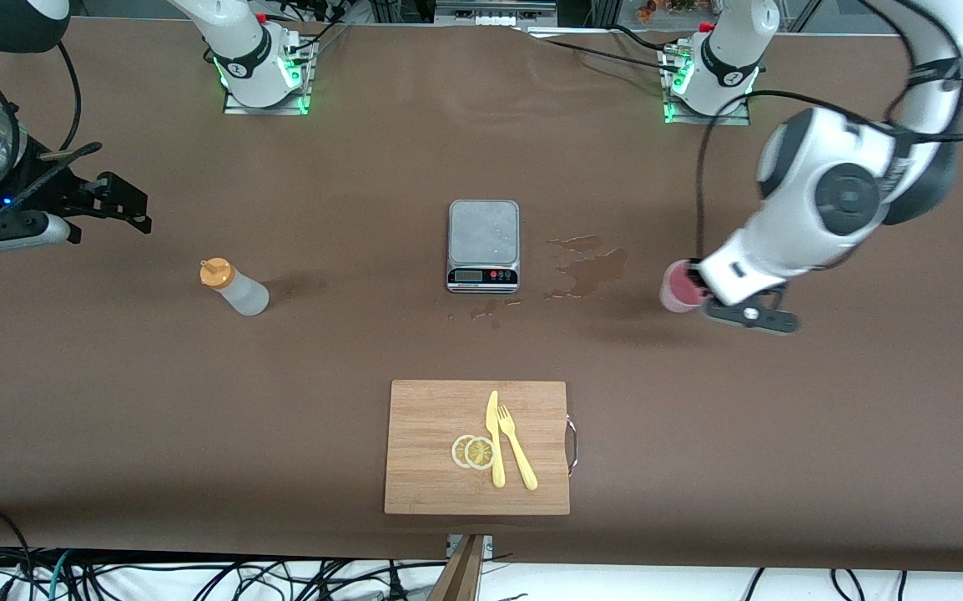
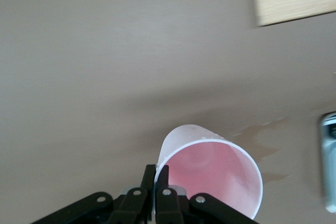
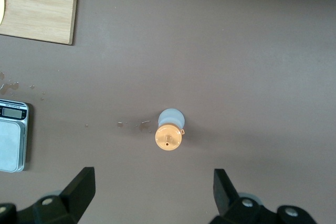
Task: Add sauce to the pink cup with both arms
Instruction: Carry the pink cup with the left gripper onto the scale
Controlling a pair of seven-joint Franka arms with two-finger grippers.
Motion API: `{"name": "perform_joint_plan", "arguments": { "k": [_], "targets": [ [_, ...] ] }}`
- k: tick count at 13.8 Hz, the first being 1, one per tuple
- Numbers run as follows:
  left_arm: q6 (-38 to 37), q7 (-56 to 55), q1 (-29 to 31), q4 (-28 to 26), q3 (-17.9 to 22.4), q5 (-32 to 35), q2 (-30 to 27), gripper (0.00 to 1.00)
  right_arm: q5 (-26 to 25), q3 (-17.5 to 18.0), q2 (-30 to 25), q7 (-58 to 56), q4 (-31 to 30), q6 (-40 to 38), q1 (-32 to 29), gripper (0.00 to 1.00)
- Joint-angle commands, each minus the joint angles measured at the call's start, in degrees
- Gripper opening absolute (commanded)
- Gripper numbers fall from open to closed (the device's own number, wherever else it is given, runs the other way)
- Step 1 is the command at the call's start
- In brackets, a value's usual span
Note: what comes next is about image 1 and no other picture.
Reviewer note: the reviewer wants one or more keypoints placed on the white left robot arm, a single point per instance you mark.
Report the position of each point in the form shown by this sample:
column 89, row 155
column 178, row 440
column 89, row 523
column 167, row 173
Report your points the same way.
column 815, row 217

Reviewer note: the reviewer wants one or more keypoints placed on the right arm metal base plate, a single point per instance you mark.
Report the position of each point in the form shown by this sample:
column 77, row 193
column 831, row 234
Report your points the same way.
column 302, row 92

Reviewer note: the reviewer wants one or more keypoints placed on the grey power strip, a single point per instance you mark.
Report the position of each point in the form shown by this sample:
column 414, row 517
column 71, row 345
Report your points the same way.
column 494, row 10

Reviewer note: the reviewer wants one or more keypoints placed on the yellow plastic knife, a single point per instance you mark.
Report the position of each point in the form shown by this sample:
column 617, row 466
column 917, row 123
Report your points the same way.
column 496, row 467

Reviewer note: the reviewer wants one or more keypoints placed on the orange toy food pile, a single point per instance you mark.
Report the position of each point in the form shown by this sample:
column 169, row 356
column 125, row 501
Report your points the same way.
column 665, row 8

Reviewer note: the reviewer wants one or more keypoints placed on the bamboo cutting board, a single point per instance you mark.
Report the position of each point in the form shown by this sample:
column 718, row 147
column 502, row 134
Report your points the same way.
column 423, row 434

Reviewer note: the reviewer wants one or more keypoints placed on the small brown liquid spill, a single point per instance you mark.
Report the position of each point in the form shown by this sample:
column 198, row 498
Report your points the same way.
column 486, row 309

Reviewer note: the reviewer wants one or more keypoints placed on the clear orange-capped sauce bottle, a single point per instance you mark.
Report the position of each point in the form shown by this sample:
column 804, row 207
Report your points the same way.
column 244, row 294

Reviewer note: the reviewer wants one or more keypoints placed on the wooden post with bracket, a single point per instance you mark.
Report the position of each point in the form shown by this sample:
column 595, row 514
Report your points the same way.
column 461, row 576

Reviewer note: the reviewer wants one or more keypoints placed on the yellow plastic fork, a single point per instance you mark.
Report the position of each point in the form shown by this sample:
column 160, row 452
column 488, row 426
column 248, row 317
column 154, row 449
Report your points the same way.
column 523, row 467

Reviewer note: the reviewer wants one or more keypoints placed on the lemon slice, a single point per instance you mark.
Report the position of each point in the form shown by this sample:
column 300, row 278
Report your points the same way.
column 480, row 452
column 457, row 451

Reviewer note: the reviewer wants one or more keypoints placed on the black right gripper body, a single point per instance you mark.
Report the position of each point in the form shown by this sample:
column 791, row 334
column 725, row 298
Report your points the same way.
column 41, row 189

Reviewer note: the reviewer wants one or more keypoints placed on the large brown liquid spill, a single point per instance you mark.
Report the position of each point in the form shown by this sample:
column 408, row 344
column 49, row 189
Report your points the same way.
column 590, row 271

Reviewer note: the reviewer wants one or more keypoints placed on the silver digital kitchen scale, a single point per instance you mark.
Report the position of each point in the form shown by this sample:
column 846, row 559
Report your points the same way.
column 481, row 229

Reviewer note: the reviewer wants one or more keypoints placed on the pink plastic cup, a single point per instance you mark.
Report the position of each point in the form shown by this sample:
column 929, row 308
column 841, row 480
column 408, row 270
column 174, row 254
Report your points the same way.
column 675, row 288

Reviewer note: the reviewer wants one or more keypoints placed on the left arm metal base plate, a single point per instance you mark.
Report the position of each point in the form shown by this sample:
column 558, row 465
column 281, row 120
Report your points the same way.
column 740, row 118

